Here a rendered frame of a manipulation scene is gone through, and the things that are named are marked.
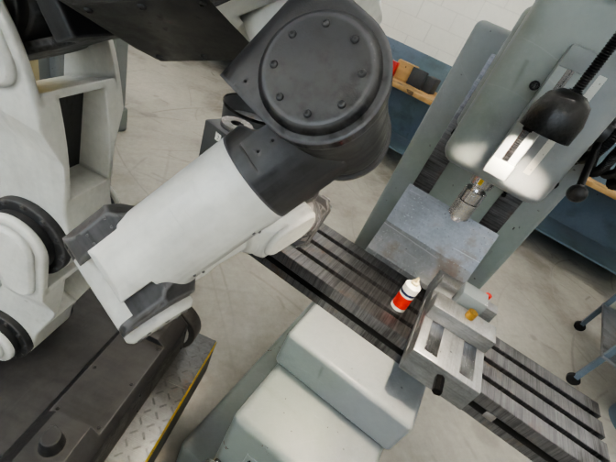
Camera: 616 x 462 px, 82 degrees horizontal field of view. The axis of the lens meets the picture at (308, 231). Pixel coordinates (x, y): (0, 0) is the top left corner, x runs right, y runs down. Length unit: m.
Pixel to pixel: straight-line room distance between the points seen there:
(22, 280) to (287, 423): 0.59
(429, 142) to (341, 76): 0.98
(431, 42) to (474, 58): 3.95
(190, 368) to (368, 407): 0.62
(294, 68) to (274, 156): 0.07
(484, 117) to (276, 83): 0.52
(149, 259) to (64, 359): 0.79
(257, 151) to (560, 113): 0.42
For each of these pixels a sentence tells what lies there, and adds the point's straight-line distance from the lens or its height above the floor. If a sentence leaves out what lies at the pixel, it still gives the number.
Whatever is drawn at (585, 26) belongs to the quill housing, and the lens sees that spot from 0.72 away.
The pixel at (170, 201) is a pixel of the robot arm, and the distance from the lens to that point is 0.33.
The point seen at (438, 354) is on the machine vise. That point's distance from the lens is 0.84.
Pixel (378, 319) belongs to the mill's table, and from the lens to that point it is 0.91.
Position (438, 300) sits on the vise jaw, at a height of 1.02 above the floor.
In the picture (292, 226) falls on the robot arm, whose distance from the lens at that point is 0.53.
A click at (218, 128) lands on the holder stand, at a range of 1.02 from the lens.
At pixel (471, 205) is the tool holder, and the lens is 0.83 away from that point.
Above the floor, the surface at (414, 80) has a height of 0.95.
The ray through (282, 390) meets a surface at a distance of 0.94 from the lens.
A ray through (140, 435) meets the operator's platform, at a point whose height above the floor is 0.40.
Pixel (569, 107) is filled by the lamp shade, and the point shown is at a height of 1.48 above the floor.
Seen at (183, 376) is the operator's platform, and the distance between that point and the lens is 1.27.
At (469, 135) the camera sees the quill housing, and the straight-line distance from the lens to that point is 0.73.
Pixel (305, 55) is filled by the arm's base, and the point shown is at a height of 1.46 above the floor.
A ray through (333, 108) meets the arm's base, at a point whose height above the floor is 1.44.
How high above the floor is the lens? 1.50
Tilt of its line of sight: 34 degrees down
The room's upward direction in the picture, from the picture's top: 24 degrees clockwise
